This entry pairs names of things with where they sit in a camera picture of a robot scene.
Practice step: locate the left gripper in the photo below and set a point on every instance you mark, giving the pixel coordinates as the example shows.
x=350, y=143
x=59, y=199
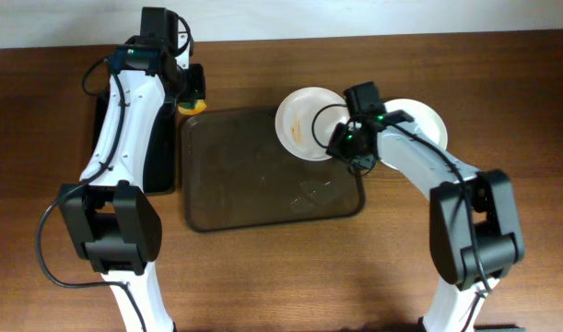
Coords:
x=194, y=83

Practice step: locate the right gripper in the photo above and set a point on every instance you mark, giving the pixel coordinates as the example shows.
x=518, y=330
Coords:
x=344, y=148

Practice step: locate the yellow green sponge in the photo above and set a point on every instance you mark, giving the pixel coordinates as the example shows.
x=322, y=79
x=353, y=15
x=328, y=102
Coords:
x=191, y=108

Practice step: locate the pink white plate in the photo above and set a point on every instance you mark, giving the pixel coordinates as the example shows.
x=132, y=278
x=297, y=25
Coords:
x=306, y=119

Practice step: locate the light green plate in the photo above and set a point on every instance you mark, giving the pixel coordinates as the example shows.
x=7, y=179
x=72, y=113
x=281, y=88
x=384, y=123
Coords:
x=429, y=122

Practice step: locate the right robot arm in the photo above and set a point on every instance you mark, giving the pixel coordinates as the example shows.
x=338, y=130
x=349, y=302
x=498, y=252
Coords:
x=475, y=236

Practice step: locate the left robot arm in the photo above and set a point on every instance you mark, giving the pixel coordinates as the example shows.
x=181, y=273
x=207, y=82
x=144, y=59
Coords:
x=108, y=216

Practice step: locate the black plastic tray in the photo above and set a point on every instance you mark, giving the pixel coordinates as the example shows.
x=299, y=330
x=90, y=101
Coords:
x=159, y=157

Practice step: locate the brown serving tray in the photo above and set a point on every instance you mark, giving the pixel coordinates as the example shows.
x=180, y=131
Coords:
x=236, y=174

